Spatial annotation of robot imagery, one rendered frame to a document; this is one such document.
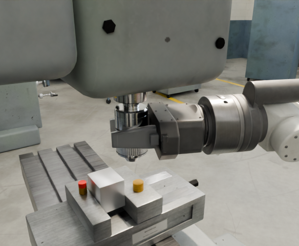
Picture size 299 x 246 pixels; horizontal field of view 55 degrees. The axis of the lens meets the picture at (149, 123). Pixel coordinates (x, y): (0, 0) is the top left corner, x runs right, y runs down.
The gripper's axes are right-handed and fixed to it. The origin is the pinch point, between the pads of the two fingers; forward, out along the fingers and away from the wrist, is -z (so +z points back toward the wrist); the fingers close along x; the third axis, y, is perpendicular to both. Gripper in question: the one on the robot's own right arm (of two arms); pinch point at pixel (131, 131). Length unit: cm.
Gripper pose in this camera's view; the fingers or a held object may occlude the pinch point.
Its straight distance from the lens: 41.1
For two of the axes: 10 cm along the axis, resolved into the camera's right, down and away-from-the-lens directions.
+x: 1.6, 3.5, -9.2
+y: 0.1, 9.3, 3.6
